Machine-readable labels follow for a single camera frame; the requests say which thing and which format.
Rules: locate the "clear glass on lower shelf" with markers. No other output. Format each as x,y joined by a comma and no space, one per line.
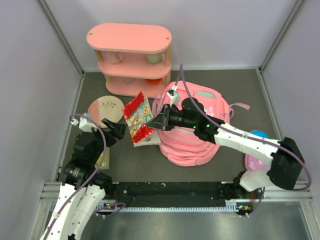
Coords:
129,80

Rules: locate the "green sticker book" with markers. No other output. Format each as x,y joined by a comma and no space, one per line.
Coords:
105,161

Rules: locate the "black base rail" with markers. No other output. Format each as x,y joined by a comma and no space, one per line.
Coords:
178,194

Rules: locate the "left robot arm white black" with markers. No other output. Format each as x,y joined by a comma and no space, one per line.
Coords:
83,186

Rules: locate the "pink pencil case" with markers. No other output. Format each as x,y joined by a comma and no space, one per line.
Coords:
251,163

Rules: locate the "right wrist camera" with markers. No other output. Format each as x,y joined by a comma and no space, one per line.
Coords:
173,95

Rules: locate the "pink school backpack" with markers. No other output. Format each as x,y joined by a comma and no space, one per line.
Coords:
181,146

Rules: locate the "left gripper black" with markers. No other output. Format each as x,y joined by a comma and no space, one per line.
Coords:
118,131

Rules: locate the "red colourful comic book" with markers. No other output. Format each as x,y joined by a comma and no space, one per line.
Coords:
137,113

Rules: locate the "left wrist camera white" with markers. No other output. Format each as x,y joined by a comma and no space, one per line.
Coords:
84,122

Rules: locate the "grey slotted cable duct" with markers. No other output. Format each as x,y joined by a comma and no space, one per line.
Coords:
232,207

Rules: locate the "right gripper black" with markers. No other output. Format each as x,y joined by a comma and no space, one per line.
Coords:
162,121

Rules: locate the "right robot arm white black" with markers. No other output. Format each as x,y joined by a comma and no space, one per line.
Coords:
282,159

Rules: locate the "pink cup on shelf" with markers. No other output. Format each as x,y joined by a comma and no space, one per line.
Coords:
114,57

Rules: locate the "orange bowl on lower shelf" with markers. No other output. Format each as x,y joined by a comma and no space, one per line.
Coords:
154,81

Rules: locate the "pale green cup on shelf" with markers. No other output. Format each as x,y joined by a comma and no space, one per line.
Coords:
154,58

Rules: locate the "pink and cream plate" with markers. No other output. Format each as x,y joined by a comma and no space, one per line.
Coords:
109,107

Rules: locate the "pink three-tier shelf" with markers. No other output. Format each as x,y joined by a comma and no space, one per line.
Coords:
134,42

